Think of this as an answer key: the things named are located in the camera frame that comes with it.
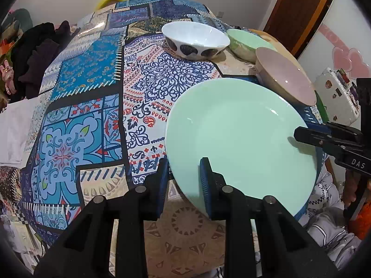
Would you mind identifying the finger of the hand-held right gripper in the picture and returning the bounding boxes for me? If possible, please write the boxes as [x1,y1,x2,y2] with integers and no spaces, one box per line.
[294,126,348,160]
[307,121,363,136]

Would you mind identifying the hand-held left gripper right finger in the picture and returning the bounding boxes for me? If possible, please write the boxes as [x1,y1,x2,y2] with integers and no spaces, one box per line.
[199,157,339,278]

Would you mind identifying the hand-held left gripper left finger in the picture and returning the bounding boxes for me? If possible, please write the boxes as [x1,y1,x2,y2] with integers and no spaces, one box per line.
[33,158,170,278]

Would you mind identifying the mint green plate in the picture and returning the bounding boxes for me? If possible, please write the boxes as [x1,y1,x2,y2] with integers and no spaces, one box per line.
[165,77,323,219]

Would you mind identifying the pink bowl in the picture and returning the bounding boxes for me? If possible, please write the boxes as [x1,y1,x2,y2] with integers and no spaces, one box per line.
[255,47,317,106]

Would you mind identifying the mint green bowl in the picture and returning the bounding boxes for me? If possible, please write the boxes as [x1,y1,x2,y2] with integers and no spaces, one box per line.
[227,28,277,63]

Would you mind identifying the white bowl with dark print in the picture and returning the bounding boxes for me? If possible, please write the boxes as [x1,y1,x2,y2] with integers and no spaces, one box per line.
[161,21,230,61]

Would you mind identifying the person's right hand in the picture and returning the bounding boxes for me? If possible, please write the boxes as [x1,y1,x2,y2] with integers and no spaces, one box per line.
[343,177,359,207]

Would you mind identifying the white case with stickers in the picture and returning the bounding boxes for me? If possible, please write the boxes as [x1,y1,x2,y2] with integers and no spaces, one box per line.
[314,67,363,125]

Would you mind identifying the orange cloth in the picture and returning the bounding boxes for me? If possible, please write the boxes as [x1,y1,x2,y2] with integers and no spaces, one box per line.
[349,208,371,239]

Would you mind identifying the white sliding door with hearts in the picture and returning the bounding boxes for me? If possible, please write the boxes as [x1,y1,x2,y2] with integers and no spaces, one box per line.
[297,0,371,79]

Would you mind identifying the brown wooden door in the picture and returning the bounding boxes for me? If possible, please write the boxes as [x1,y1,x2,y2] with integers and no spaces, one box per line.
[262,0,338,57]

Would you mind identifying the patchwork printed blanket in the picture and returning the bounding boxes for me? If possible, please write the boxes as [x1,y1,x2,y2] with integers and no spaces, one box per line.
[20,0,325,278]

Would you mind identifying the white folded cloth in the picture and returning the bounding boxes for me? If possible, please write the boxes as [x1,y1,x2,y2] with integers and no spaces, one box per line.
[0,97,44,165]

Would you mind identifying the pile of black clothes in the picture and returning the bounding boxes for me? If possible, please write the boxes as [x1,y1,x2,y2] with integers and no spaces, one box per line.
[12,20,71,99]

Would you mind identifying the pink bunny toy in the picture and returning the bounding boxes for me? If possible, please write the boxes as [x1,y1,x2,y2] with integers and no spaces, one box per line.
[0,59,16,95]

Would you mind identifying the grey curved pillow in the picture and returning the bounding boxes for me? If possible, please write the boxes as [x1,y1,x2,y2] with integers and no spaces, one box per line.
[1,8,32,34]

